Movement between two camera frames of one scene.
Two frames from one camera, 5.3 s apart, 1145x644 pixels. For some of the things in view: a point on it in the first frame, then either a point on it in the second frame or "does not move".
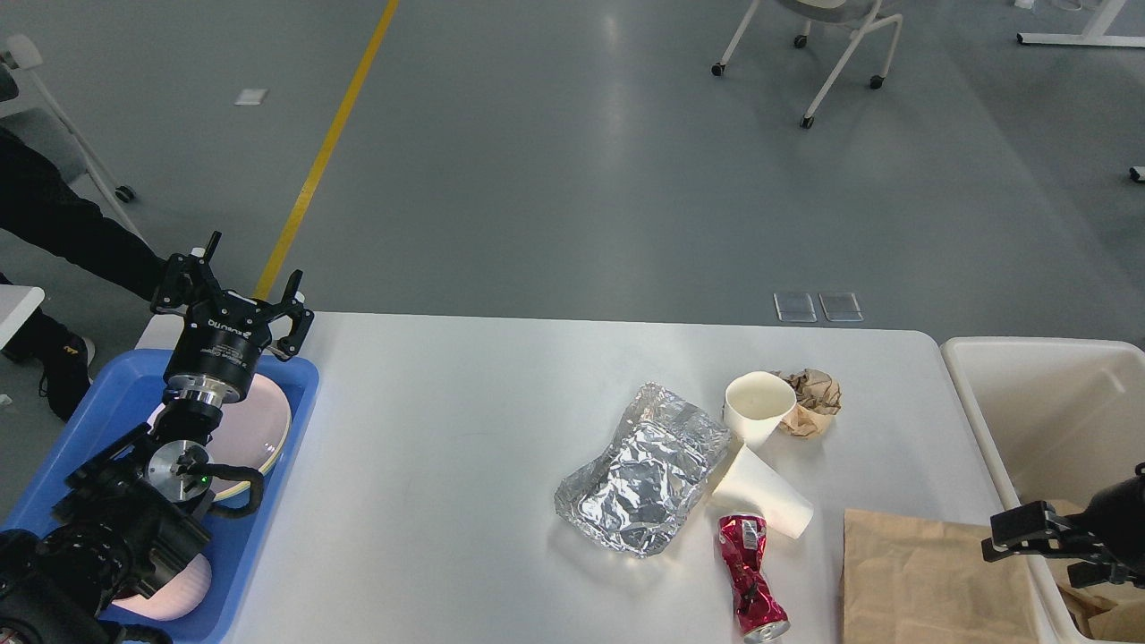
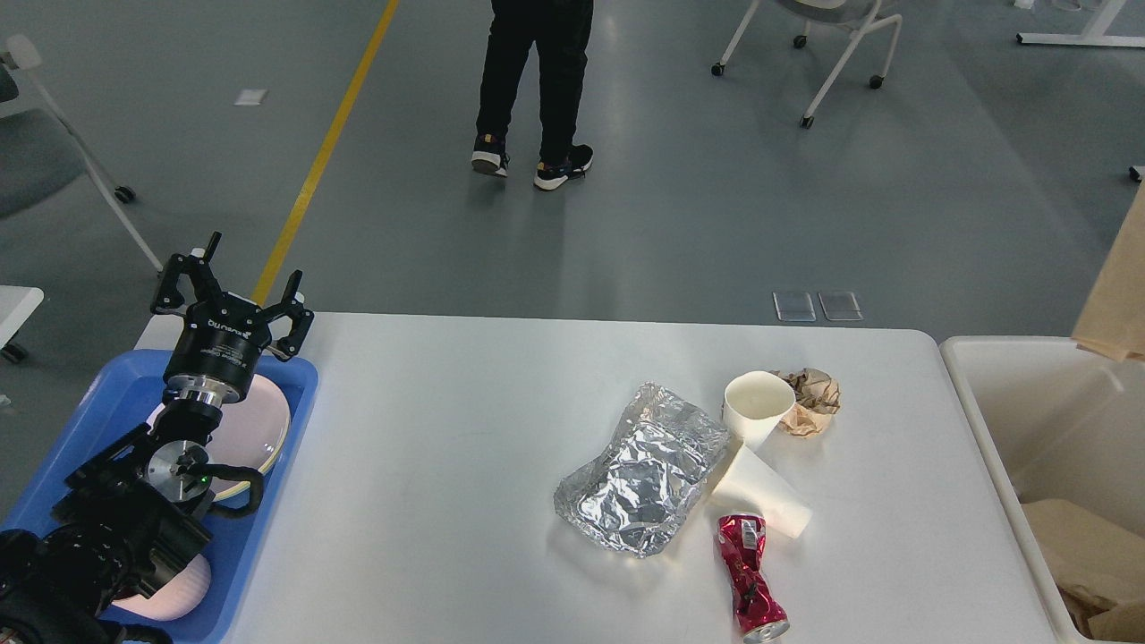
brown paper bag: [1106, 611] does not move
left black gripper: [221, 338] does not move
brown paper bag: [911, 580] → [1113, 325]
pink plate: [251, 432] does not move
